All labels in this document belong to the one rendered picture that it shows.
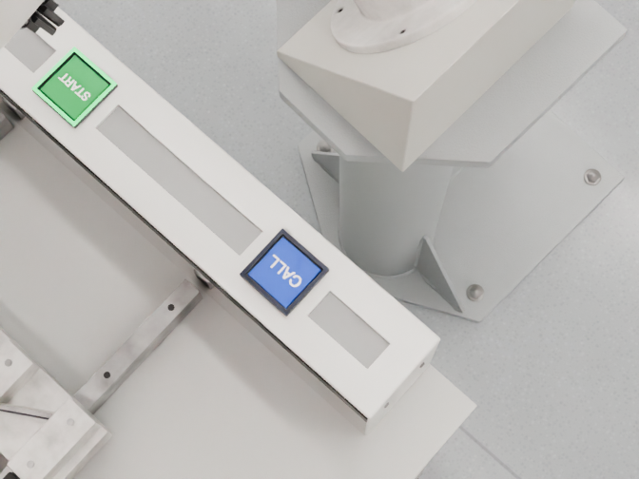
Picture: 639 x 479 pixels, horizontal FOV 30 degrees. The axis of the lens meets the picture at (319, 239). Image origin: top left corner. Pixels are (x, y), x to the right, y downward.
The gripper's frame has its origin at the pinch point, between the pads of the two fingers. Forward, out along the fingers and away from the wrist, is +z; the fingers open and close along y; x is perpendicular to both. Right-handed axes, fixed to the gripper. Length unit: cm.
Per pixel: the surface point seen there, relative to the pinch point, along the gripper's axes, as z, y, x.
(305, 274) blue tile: 14.8, -2.5, -27.6
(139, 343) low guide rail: 23.1, -18.5, -18.2
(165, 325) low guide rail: 23.7, -15.6, -18.9
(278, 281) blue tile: 14.4, -4.5, -26.2
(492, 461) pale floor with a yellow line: 112, -11, -54
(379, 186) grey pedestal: 64, 9, -19
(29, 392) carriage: 18.1, -27.7, -14.7
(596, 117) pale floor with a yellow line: 124, 46, -29
